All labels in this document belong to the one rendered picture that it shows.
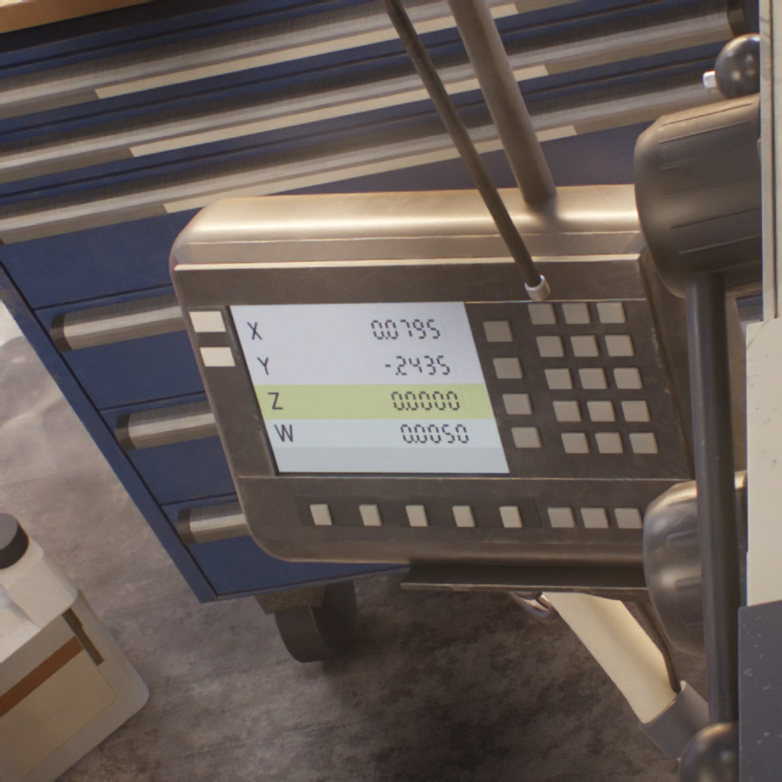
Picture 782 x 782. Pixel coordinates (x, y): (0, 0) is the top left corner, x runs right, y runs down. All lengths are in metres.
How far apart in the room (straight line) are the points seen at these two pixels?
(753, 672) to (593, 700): 2.53
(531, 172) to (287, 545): 0.32
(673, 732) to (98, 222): 1.02
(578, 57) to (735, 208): 1.70
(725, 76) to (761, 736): 0.54
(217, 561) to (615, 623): 1.27
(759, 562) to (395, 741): 2.55
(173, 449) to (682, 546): 2.13
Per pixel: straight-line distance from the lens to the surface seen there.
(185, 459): 3.58
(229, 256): 2.29
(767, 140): 1.38
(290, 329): 2.29
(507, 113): 2.18
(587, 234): 2.19
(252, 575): 3.70
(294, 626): 3.78
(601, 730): 3.68
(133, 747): 3.89
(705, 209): 1.42
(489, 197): 1.57
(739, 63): 1.65
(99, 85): 3.20
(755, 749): 1.16
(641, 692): 2.46
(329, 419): 2.31
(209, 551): 3.68
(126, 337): 3.42
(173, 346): 3.46
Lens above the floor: 2.77
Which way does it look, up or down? 43 degrees down
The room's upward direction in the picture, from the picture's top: 30 degrees counter-clockwise
